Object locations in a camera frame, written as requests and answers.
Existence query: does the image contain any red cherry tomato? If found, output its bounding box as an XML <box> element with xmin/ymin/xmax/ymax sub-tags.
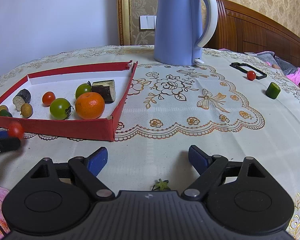
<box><xmin>7</xmin><ymin>121</ymin><xmax>24</xmax><ymax>140</ymax></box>
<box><xmin>247</xmin><ymin>70</ymin><xmax>256</xmax><ymax>81</ymax></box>
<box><xmin>42</xmin><ymin>92</ymin><xmax>56</xmax><ymax>107</ymax></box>

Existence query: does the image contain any round brown longan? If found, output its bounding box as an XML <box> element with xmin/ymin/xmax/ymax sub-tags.
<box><xmin>20</xmin><ymin>103</ymin><xmax>33</xmax><ymax>118</ymax></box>

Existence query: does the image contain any orange tangerine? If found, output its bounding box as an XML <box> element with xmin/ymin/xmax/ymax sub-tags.
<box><xmin>75</xmin><ymin>92</ymin><xmax>105</xmax><ymax>120</ymax></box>

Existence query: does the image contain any large green tomato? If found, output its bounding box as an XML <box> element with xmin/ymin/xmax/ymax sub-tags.
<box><xmin>49</xmin><ymin>98</ymin><xmax>73</xmax><ymax>120</ymax></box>

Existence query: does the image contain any small green tomato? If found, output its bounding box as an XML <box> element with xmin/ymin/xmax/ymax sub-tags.
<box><xmin>75</xmin><ymin>81</ymin><xmax>91</xmax><ymax>99</ymax></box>

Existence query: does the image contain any green tomato calyx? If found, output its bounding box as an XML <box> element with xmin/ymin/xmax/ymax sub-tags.
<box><xmin>152</xmin><ymin>179</ymin><xmax>170</xmax><ymax>191</ymax></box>

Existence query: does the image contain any red shallow cardboard tray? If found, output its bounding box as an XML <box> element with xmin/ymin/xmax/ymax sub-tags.
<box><xmin>0</xmin><ymin>61</ymin><xmax>138</xmax><ymax>141</ymax></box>

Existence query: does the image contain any embroidered cream tablecloth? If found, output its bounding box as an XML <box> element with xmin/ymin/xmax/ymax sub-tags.
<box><xmin>0</xmin><ymin>46</ymin><xmax>300</xmax><ymax>239</ymax></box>

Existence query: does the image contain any pink bedding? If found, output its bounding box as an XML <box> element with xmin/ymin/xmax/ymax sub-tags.
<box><xmin>220</xmin><ymin>48</ymin><xmax>300</xmax><ymax>93</ymax></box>

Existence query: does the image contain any blue electric kettle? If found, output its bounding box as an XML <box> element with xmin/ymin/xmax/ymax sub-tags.
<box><xmin>154</xmin><ymin>0</ymin><xmax>218</xmax><ymax>66</ymax></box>

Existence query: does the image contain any brown wooden headboard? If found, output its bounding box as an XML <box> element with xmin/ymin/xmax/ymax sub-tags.
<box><xmin>205</xmin><ymin>0</ymin><xmax>300</xmax><ymax>67</ymax></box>

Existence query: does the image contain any white wall switch panel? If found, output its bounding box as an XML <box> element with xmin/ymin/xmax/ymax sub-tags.
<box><xmin>139</xmin><ymin>15</ymin><xmax>157</xmax><ymax>30</ymax></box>

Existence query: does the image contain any gold picture frame moulding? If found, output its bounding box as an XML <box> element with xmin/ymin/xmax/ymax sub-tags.
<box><xmin>116</xmin><ymin>0</ymin><xmax>182</xmax><ymax>46</ymax></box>

